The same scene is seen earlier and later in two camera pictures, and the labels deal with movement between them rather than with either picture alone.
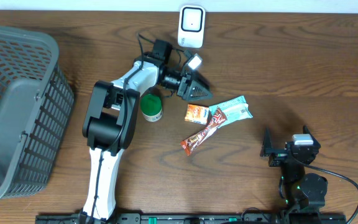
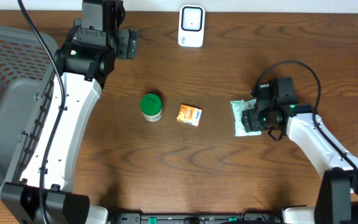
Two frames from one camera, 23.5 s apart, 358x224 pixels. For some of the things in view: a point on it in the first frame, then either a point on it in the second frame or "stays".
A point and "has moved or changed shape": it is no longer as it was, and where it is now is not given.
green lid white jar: (151, 106) stays
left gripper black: (184, 86) to (128, 43)
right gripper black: (267, 143) to (250, 121)
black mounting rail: (196, 218) stays
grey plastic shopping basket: (26, 105) stays
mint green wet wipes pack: (237, 109) to (238, 106)
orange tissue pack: (197, 114) has moved or changed shape
